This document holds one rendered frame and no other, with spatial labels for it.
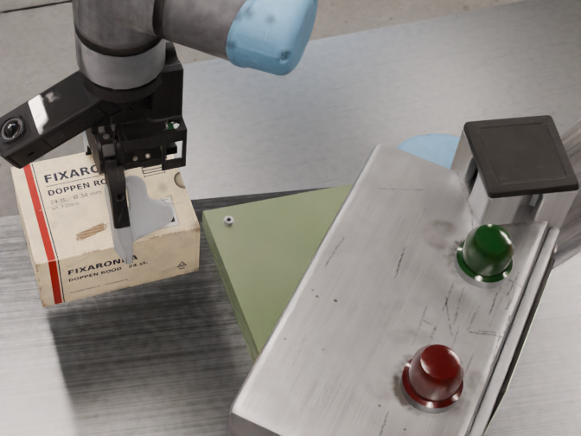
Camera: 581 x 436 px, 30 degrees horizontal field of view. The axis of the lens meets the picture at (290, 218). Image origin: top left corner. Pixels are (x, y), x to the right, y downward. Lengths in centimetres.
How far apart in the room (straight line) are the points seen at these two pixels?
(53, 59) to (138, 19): 182
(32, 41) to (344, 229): 224
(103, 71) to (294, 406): 51
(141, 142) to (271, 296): 30
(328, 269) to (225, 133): 91
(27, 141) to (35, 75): 167
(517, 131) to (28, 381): 78
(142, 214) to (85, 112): 12
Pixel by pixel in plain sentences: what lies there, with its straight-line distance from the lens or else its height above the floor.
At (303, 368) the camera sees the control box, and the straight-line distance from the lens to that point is 46.
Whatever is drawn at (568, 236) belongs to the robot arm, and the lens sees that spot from 85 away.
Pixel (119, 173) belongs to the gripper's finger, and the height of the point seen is 111.
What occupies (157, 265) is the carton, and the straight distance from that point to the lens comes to 109.
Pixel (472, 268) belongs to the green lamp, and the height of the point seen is 148.
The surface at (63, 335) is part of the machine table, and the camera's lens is 122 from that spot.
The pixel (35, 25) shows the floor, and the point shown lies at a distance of 276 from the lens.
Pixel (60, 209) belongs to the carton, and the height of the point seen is 103.
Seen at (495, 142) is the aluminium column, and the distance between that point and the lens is 52.
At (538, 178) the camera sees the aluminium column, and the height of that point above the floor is 150.
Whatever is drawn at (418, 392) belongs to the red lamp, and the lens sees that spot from 45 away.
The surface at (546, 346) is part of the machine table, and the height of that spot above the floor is 83.
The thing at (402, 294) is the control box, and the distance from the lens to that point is 49.
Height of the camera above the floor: 188
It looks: 53 degrees down
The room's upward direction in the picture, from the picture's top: 8 degrees clockwise
